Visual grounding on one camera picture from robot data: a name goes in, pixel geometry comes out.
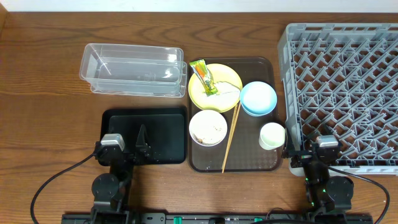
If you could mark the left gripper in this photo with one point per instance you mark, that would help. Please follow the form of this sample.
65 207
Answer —
123 157

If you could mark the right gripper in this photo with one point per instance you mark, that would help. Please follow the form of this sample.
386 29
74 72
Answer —
306 157

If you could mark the white cup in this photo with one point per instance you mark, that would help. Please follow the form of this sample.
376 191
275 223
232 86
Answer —
272 135

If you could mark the light blue bowl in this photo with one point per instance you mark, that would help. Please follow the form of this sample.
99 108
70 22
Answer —
258 99

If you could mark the white bowl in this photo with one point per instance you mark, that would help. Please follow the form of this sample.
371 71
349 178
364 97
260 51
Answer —
208 128

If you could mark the yellow plate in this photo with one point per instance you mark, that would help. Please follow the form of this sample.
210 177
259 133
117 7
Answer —
219 103

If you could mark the white napkin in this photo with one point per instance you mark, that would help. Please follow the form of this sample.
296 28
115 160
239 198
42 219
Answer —
226 88

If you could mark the green orange snack wrapper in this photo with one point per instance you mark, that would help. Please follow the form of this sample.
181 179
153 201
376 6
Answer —
201 71

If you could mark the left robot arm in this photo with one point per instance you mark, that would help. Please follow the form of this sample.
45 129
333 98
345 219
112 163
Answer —
111 190

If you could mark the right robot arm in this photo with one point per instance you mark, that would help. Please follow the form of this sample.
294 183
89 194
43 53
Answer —
329 196

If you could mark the black food waste tray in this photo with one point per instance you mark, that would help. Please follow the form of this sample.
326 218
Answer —
166 129

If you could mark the grey dishwasher rack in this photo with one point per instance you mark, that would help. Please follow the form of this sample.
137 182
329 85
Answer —
345 76

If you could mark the clear plastic waste bin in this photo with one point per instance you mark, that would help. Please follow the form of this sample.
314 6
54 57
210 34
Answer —
134 70

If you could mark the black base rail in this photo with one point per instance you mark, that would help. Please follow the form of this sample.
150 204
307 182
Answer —
161 218

